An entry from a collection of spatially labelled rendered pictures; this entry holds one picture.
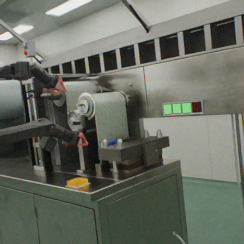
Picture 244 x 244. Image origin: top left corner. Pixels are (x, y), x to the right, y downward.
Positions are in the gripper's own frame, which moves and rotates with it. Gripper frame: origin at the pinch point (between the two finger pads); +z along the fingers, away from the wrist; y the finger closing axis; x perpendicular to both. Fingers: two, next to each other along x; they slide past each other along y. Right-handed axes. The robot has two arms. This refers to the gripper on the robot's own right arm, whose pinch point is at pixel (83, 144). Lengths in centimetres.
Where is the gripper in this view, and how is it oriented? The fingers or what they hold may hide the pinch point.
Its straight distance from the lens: 160.4
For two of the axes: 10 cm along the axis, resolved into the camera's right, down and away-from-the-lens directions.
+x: 2.5, -9.2, 3.1
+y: 7.2, -0.4, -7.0
